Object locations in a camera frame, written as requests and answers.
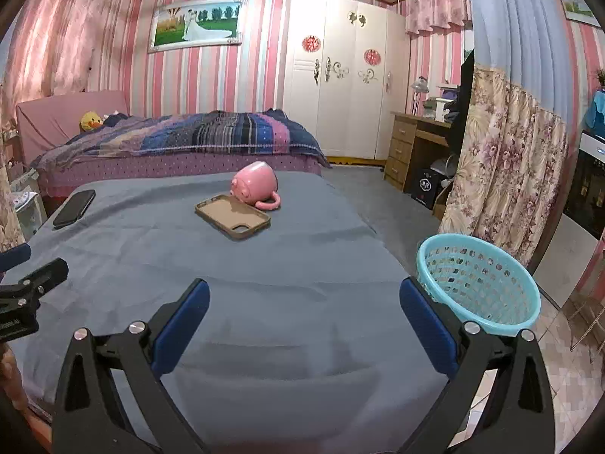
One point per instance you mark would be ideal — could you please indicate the person's left hand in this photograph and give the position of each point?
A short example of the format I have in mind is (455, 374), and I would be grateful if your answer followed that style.
(9, 371)

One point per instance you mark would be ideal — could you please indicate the black phone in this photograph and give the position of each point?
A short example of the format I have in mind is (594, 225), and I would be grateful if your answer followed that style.
(73, 209)

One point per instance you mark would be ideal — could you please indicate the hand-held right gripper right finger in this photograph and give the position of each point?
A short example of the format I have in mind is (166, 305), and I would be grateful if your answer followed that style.
(427, 324)

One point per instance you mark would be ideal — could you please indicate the beige floral curtain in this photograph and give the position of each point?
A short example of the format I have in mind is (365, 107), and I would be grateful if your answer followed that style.
(9, 198)

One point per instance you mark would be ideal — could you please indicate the pink pig mug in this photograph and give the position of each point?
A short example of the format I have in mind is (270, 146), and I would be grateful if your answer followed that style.
(253, 182)

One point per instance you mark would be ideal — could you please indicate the bed with striped blanket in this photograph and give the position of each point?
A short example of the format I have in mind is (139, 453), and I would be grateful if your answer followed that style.
(198, 135)

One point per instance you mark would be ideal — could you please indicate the black hanging garment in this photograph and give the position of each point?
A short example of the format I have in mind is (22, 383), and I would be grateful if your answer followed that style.
(461, 113)

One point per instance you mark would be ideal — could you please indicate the yellow duck plush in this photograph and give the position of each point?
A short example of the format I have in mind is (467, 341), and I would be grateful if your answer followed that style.
(90, 122)

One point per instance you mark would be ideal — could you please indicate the purple dotted bed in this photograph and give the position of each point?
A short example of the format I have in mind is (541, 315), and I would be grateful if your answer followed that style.
(189, 165)

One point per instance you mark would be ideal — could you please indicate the pink curtain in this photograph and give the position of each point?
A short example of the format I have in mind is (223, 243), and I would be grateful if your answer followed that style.
(52, 33)

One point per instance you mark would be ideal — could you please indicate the white fan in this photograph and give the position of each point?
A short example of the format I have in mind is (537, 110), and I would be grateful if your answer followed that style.
(442, 168)

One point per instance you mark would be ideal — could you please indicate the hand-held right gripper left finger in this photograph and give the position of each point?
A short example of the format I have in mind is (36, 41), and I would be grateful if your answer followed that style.
(182, 324)

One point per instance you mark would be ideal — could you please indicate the dark blue cloth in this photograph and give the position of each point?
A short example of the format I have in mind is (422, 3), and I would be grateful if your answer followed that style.
(116, 119)

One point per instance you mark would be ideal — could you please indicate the desk lamp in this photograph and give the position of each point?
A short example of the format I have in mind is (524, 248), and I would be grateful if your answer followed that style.
(418, 86)

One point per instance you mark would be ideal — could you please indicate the cardboard box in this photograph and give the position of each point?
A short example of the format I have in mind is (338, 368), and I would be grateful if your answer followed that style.
(439, 208)

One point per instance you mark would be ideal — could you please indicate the wooden desk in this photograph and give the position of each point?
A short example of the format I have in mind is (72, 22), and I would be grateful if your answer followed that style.
(401, 146)

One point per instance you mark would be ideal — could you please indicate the blue and floral curtain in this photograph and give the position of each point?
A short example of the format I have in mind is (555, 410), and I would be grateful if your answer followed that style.
(510, 151)

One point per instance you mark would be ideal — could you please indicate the brown phone case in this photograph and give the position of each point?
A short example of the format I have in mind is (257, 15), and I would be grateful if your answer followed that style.
(231, 217)

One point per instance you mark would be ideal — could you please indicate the black glass cabinet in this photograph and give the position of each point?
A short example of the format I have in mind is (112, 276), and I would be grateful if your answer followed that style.
(586, 189)

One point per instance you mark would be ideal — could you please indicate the black box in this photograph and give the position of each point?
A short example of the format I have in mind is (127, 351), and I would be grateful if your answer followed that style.
(425, 187)

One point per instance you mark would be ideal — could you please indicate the white wardrobe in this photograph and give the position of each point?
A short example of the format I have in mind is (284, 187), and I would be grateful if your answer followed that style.
(349, 113)

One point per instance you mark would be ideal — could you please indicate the grey tablecloth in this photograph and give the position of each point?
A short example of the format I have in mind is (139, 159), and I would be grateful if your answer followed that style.
(260, 293)

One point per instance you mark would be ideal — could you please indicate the red paper decoration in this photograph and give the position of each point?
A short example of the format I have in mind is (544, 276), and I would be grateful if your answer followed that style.
(312, 43)
(372, 56)

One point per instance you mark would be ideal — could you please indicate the pink headboard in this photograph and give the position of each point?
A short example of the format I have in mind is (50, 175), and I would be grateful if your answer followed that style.
(52, 118)

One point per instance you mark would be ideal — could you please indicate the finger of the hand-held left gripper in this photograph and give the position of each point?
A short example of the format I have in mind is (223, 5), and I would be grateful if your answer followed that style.
(42, 276)
(13, 257)

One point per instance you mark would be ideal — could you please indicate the white box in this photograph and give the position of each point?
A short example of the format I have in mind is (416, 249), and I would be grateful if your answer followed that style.
(437, 109)

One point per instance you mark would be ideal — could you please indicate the small green stool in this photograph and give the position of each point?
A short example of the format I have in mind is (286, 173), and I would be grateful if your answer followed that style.
(28, 198)

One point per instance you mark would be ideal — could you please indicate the turquoise plastic basket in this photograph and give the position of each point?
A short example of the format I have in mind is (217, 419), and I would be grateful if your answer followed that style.
(487, 302)

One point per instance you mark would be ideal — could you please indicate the framed wall picture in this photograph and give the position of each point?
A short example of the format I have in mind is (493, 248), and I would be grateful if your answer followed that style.
(196, 23)

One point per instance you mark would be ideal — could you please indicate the pink floral valance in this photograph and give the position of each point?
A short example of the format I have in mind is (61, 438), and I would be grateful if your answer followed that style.
(437, 4)

